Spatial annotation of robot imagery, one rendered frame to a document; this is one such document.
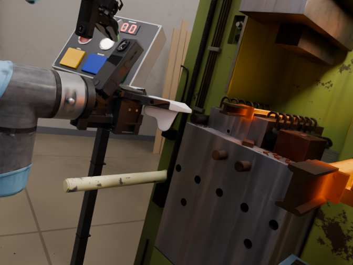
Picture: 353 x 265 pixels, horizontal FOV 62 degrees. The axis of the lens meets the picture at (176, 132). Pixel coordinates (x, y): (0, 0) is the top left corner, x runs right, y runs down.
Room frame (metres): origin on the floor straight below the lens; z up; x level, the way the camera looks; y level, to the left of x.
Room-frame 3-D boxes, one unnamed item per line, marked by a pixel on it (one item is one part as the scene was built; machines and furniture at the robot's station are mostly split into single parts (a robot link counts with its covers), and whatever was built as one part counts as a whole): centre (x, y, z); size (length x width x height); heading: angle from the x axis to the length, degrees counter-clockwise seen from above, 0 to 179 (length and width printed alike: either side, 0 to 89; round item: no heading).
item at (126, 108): (0.53, 0.13, 0.97); 0.12 x 0.08 x 0.09; 136
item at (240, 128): (1.02, -0.31, 0.96); 0.42 x 0.20 x 0.09; 136
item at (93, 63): (1.08, 0.34, 1.01); 0.07 x 0.05 x 0.07; 71
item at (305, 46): (1.03, -0.35, 1.24); 0.30 x 0.07 x 0.06; 136
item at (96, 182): (1.04, 0.15, 0.62); 0.44 x 0.05 x 0.05; 136
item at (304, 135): (0.79, -0.33, 0.95); 0.12 x 0.09 x 0.07; 136
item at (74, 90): (0.47, 0.18, 0.98); 0.08 x 0.05 x 0.08; 46
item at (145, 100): (0.54, 0.07, 1.00); 0.09 x 0.05 x 0.02; 100
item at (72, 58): (1.11, 0.44, 1.01); 0.07 x 0.05 x 0.07; 71
